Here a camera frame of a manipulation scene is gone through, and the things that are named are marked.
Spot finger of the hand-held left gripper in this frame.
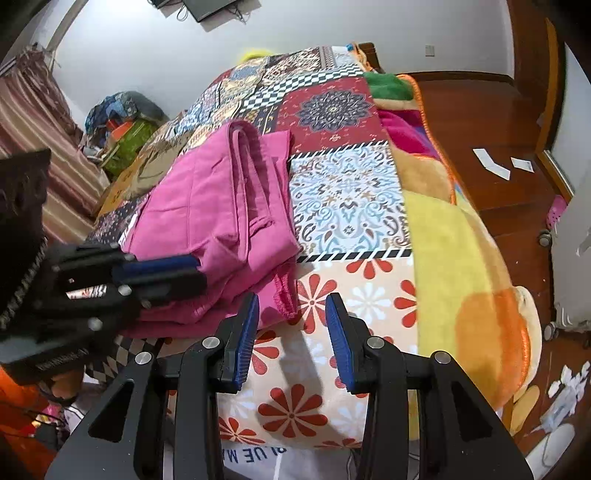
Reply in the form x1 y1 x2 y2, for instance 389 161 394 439
48 243 203 290
45 272 206 341

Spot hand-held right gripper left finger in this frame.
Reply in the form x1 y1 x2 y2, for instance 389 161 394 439
44 292 260 480

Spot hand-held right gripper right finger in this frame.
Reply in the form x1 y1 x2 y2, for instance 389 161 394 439
325 292 530 480

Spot pink pants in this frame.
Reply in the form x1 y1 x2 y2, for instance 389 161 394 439
117 119 304 339

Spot orange cloth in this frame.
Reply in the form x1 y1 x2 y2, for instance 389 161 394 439
0 364 63 462

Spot floral bed sheet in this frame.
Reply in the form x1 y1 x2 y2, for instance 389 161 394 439
154 255 422 452

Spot olive green garment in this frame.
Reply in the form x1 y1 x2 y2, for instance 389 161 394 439
131 133 192 188

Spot green bag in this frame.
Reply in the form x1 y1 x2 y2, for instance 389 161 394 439
102 119 161 180

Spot white printed bag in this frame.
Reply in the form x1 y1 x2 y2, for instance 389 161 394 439
221 442 366 480

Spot multicolour fleece blanket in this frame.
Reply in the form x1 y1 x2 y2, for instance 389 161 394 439
367 71 543 441

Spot patchwork print blanket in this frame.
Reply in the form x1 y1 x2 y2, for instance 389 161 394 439
85 45 415 385

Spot pile of clothes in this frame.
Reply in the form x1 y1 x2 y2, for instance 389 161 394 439
84 91 168 137

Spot striped brown curtain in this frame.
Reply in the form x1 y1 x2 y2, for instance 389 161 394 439
0 48 110 246

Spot pale blue cloth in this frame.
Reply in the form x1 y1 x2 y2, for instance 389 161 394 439
539 396 579 435

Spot scattered white paper scraps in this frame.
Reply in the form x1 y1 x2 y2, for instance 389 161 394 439
546 361 591 403

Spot white slipper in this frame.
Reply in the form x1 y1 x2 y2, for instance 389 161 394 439
525 421 579 470

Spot white suitcase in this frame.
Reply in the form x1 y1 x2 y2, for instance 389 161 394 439
537 181 591 343

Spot pink slipper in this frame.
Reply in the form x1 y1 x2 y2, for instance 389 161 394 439
547 194 568 230

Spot small black monitor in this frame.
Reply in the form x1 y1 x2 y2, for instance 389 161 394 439
181 0 260 24

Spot wooden bed footboard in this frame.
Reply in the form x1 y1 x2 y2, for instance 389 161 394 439
357 41 387 75

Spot black cable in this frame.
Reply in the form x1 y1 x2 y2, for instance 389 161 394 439
0 401 63 439

